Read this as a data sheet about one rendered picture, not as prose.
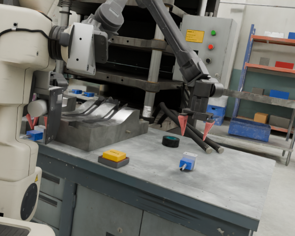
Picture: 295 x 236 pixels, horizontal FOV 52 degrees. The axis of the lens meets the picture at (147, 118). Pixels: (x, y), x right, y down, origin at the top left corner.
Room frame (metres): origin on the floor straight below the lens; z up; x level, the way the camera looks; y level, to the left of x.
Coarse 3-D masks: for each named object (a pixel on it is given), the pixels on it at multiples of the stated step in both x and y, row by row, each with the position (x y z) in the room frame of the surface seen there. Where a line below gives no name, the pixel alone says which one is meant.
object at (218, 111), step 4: (208, 104) 6.67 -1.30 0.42; (208, 108) 6.67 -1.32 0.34; (212, 108) 7.21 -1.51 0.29; (216, 108) 6.61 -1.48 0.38; (220, 108) 6.59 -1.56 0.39; (224, 108) 6.71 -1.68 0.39; (212, 112) 6.64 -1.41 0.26; (216, 112) 6.61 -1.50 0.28; (220, 112) 6.58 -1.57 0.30; (224, 112) 6.94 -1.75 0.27
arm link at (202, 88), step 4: (196, 80) 1.06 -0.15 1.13; (200, 80) 1.05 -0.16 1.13; (204, 80) 1.06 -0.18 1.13; (208, 80) 1.07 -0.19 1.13; (196, 84) 1.05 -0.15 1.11; (200, 84) 1.03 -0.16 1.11; (204, 84) 1.03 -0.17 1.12; (208, 84) 1.03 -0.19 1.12; (212, 84) 1.07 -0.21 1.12; (196, 88) 1.04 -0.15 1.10; (200, 88) 1.03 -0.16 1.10; (204, 88) 1.03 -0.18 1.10; (208, 88) 1.04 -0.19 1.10; (212, 88) 1.07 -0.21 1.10; (196, 92) 1.04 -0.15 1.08; (200, 92) 1.03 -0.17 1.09; (204, 92) 1.03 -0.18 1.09; (208, 92) 1.04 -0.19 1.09; (212, 92) 1.07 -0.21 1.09; (200, 96) 1.04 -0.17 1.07; (204, 96) 1.03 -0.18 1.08; (208, 96) 1.04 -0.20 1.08
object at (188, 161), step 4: (184, 152) 1.08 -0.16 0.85; (188, 152) 1.09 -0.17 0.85; (184, 156) 1.06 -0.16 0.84; (188, 156) 1.05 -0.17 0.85; (192, 156) 1.05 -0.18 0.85; (196, 156) 1.05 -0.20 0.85; (180, 160) 1.02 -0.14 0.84; (184, 160) 1.02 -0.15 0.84; (188, 160) 1.03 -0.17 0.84; (192, 160) 1.04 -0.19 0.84; (196, 160) 1.06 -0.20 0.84; (180, 164) 1.02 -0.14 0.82; (184, 164) 1.00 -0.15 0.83; (188, 164) 1.01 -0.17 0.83; (192, 164) 1.03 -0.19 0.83; (180, 168) 0.97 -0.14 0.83; (184, 168) 1.01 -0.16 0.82; (188, 168) 1.01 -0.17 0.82; (192, 168) 1.05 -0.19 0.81
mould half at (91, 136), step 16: (64, 112) 1.29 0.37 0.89; (80, 112) 1.35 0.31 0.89; (96, 112) 1.35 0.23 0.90; (128, 112) 1.34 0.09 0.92; (64, 128) 1.12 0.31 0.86; (80, 128) 1.09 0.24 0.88; (96, 128) 1.10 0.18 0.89; (112, 128) 1.20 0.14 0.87; (128, 128) 1.33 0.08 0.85; (144, 128) 1.48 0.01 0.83; (80, 144) 1.09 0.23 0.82; (96, 144) 1.11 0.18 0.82
